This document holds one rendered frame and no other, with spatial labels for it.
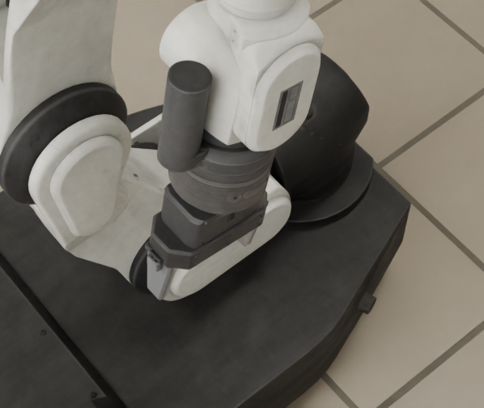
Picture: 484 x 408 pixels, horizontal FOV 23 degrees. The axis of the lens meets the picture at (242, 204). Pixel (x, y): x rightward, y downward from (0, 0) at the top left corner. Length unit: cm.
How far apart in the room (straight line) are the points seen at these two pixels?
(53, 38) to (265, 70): 25
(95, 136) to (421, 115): 93
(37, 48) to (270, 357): 62
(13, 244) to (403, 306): 57
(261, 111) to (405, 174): 100
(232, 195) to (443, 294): 81
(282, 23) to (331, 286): 74
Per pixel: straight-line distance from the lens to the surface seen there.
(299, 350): 151
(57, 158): 109
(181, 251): 105
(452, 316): 175
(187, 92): 89
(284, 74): 87
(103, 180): 114
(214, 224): 104
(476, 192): 186
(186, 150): 94
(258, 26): 85
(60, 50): 106
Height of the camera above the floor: 153
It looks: 58 degrees down
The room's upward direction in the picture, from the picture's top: straight up
